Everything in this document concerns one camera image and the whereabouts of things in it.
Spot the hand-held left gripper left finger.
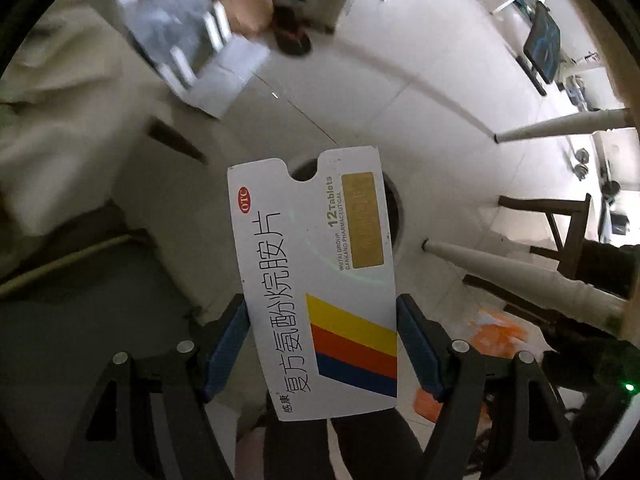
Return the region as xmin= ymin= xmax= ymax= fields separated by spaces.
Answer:
xmin=60 ymin=292 xmax=251 ymax=480

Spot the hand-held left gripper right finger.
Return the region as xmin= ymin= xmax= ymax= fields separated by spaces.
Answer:
xmin=395 ymin=292 xmax=586 ymax=480

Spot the white striped medicine box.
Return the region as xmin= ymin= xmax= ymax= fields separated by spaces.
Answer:
xmin=227 ymin=146 xmax=401 ymax=421

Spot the round white trash bin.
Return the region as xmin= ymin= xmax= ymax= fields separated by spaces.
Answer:
xmin=287 ymin=155 xmax=403 ymax=261

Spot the orange packet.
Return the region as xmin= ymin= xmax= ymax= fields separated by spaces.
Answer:
xmin=414 ymin=387 xmax=443 ymax=423

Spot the orange plastic bag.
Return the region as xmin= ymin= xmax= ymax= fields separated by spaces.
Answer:
xmin=452 ymin=310 xmax=531 ymax=361

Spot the table with white legs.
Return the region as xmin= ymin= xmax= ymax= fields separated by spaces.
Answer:
xmin=422 ymin=0 xmax=640 ymax=341

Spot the dark wooden chair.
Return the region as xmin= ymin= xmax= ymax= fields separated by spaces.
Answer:
xmin=462 ymin=194 xmax=593 ymax=321

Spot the small chrome dumbbell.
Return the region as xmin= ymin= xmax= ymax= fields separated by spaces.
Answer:
xmin=572 ymin=147 xmax=593 ymax=181

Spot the cream cloth cover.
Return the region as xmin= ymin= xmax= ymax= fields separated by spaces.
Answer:
xmin=0 ymin=0 xmax=211 ymax=241

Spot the dark red slipper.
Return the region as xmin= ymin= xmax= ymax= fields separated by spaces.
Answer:
xmin=272 ymin=5 xmax=313 ymax=56

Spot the black panel with blue print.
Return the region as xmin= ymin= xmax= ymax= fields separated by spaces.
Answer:
xmin=522 ymin=2 xmax=563 ymax=86

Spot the clear plastic bag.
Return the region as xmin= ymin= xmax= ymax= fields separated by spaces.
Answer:
xmin=125 ymin=0 xmax=221 ymax=66

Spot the brown cardboard box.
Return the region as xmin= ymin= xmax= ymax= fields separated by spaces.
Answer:
xmin=212 ymin=0 xmax=276 ymax=38

